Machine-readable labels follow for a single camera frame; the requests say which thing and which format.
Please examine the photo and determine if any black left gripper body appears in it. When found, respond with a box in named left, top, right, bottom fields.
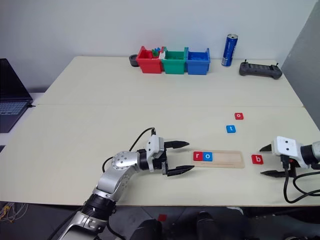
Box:
left=152, top=141, right=169, bottom=176

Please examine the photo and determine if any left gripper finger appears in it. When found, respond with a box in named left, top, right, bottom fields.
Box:
left=165, top=164, right=196, bottom=178
left=165, top=140, right=191, bottom=151

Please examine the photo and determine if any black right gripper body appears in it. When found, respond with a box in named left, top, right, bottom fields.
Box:
left=279, top=154, right=301, bottom=174

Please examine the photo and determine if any red letter b block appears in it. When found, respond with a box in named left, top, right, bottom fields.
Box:
left=251, top=154, right=265, bottom=166

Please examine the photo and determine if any wooden letter tray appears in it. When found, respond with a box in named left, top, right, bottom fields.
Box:
left=191, top=149, right=245, bottom=171

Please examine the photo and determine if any dark rounded shape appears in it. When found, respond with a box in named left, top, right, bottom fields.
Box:
left=195, top=210, right=227, bottom=240
left=129, top=218, right=164, bottom=240

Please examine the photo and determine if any green plastic bin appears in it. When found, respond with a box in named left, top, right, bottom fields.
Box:
left=161, top=46, right=189, bottom=76

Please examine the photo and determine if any black remote controller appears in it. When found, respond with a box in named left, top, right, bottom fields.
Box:
left=238, top=59, right=284, bottom=81

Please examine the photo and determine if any blue plastic bin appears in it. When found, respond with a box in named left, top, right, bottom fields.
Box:
left=184, top=47, right=211, bottom=76

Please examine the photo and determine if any red plastic bin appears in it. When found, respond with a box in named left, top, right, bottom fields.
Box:
left=136, top=45, right=165, bottom=75

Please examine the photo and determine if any black round holder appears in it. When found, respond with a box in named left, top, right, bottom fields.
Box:
left=128, top=53, right=140, bottom=68

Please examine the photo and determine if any grey partition panel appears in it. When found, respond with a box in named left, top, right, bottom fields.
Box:
left=279, top=0, right=320, bottom=109

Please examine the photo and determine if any blue drink can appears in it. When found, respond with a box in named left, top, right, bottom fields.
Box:
left=220, top=33, right=239, bottom=68

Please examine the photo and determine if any dark laptop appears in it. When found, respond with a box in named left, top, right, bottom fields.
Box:
left=0, top=58, right=34, bottom=134

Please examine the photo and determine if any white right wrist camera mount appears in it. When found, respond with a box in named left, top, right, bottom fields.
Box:
left=272, top=135, right=311, bottom=170

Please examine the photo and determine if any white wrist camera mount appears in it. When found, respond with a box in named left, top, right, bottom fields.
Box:
left=144, top=135, right=166, bottom=174
left=272, top=135, right=311, bottom=170

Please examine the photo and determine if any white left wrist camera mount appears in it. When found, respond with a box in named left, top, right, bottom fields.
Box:
left=144, top=135, right=166, bottom=174

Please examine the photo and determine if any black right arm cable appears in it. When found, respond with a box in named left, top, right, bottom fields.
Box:
left=281, top=154, right=320, bottom=204

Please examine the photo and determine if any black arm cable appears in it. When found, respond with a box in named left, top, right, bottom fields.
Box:
left=281, top=154, right=320, bottom=204
left=101, top=127, right=157, bottom=176

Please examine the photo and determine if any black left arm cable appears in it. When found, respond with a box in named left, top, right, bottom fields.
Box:
left=101, top=127, right=157, bottom=176

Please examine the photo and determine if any thin black cable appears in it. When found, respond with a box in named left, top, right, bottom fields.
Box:
left=105, top=219, right=126, bottom=239

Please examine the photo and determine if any bundle of thin wires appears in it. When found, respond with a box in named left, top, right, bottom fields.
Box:
left=0, top=201, right=29, bottom=224

